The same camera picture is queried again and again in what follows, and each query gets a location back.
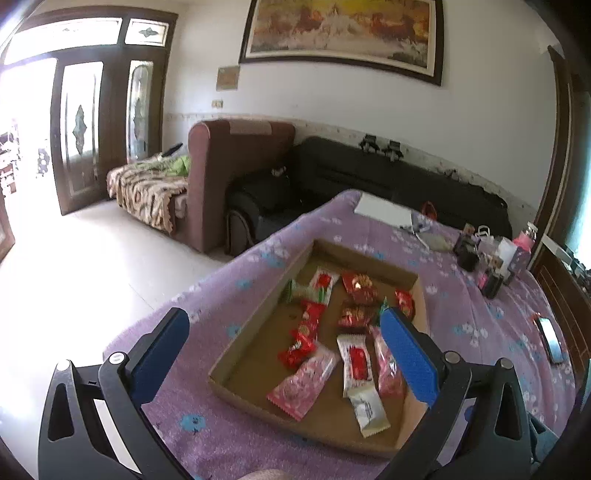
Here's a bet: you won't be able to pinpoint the pink long snack packet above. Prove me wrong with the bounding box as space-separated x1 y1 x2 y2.
369 325 406 399

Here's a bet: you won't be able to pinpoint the tiny red candy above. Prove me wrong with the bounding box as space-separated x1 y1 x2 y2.
394 288 416 320

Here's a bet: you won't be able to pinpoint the white red-label snack packet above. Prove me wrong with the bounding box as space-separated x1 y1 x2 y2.
337 334 375 398

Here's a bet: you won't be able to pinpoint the green small candy packet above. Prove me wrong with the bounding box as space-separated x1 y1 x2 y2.
374 297 391 326

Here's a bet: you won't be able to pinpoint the white cream snack packet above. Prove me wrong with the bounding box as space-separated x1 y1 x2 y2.
348 385 391 438

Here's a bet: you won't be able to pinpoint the dark red foil snack bag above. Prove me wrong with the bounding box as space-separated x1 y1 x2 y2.
338 305 377 330

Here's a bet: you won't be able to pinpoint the dark red foil packet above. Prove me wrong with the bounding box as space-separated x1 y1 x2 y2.
342 272 378 305

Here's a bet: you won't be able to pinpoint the red rectangular snack packet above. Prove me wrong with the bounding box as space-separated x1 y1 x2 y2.
277 329 317 371

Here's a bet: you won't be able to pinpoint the red white snack packet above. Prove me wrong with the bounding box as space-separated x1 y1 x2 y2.
310 267 339 305

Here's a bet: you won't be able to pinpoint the pink character snack pouch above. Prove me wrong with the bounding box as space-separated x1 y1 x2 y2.
266 341 339 422

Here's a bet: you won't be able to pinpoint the clear green cookie packet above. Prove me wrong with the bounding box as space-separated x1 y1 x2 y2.
281 280 325 304

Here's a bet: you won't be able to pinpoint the small red candy packet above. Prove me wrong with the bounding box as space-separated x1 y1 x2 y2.
297 300 326 340

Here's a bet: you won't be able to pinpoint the purple floral tablecloth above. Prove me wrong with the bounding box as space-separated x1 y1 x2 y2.
143 190 576 479

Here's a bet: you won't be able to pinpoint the cardboard tray box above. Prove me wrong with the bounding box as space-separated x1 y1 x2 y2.
207 238 431 458

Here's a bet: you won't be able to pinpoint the black slotted holder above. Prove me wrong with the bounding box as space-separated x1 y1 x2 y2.
453 223 479 272

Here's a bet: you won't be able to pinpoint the black smartphone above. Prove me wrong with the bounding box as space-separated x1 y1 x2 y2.
534 314 564 365

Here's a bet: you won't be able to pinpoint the pink wrapped bottle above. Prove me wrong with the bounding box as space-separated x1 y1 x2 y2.
509 222 538 275

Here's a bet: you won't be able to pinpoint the white paper sheet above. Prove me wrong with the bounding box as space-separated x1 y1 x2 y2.
354 192 413 228

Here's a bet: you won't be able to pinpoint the patterned sofa blanket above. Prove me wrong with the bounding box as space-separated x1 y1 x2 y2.
106 155 191 236

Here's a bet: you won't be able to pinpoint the black sofa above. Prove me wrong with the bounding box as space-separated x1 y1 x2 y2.
225 137 513 256

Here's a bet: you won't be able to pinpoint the black clamps on sofa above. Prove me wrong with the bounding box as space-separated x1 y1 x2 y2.
359 134 404 162

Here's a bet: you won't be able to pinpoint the brown armchair sofa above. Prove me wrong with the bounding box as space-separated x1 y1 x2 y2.
174 118 296 253

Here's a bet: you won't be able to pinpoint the wooden glass door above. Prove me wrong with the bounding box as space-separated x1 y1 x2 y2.
2 5 178 215

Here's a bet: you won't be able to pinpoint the framed horse painting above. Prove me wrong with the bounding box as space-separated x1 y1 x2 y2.
239 0 445 86

